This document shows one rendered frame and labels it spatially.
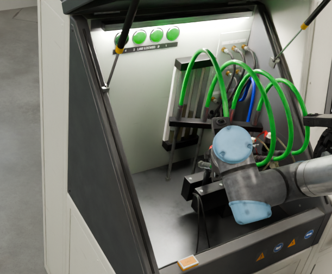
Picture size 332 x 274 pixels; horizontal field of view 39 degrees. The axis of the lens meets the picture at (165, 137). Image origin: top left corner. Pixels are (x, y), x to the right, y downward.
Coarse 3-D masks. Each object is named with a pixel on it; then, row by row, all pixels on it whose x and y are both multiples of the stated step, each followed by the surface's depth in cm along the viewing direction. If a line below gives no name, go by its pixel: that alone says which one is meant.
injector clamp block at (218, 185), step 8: (192, 176) 154; (200, 176) 154; (184, 184) 154; (192, 184) 151; (200, 184) 154; (208, 184) 151; (216, 184) 152; (184, 192) 155; (192, 192) 154; (200, 192) 148; (208, 192) 148; (216, 192) 150; (224, 192) 152; (192, 200) 152; (208, 200) 150; (216, 200) 152; (224, 200) 155; (200, 208) 150; (208, 208) 153; (216, 208) 162; (224, 208) 158; (224, 216) 161
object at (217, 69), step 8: (200, 48) 134; (192, 56) 140; (208, 56) 128; (192, 64) 143; (216, 64) 124; (216, 72) 123; (184, 80) 149; (184, 88) 151; (224, 88) 120; (184, 96) 153; (224, 96) 120; (224, 104) 119; (224, 112) 119
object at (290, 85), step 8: (280, 80) 146; (288, 80) 144; (296, 96) 142; (304, 104) 141; (256, 112) 159; (304, 112) 141; (256, 120) 160; (304, 144) 143; (280, 152) 153; (296, 152) 147
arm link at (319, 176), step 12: (324, 156) 91; (276, 168) 97; (288, 168) 97; (300, 168) 93; (312, 168) 89; (324, 168) 86; (288, 180) 94; (300, 180) 92; (312, 180) 89; (324, 180) 86; (288, 192) 94; (300, 192) 94; (312, 192) 91; (324, 192) 89
